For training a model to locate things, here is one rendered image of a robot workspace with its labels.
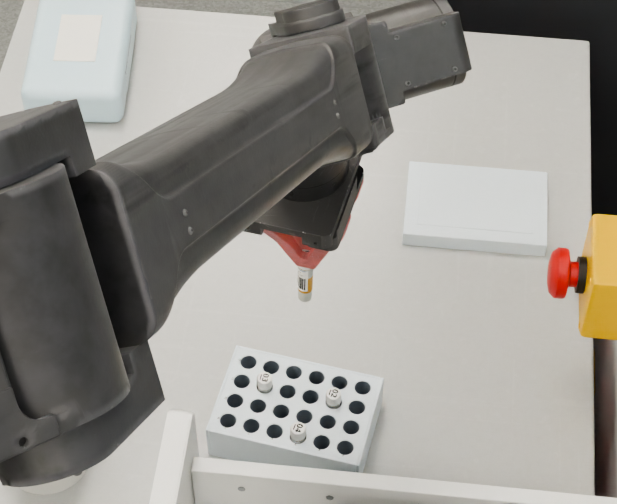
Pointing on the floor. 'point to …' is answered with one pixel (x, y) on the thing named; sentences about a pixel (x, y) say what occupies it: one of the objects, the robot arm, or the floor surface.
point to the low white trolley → (377, 273)
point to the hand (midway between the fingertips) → (308, 251)
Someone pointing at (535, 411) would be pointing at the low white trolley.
